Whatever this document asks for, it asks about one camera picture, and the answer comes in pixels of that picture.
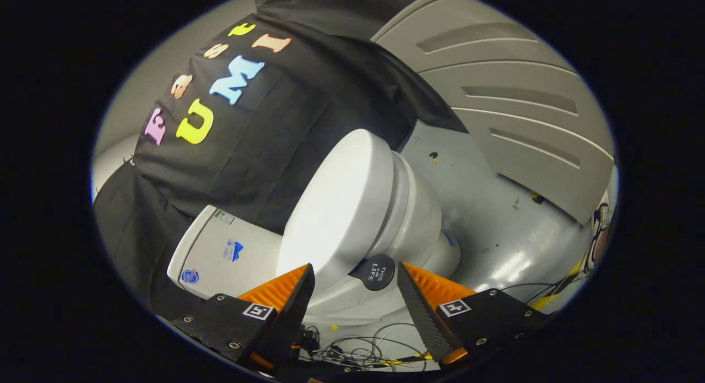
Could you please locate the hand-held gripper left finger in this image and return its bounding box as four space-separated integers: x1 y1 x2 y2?
171 263 316 373

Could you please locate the black round lid pull tab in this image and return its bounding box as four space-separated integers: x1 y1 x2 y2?
348 254 396 292

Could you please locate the white toilet lid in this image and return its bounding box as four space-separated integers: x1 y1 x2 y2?
275 128 395 293

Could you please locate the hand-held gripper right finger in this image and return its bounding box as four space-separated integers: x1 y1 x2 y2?
397 262 551 367

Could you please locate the black backdrop cloth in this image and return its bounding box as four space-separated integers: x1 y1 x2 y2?
94 0 469 317

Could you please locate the white toilet seat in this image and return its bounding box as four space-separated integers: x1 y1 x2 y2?
365 152 413 258

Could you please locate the tangle of thin cables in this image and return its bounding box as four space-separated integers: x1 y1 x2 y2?
296 322 437 373

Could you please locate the person's white shoe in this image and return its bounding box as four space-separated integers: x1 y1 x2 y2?
586 202 613 273

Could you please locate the white ceramic toilet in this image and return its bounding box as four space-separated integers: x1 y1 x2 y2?
167 152 462 326

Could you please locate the grey drawer cabinet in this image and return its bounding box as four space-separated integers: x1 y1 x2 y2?
372 0 615 227

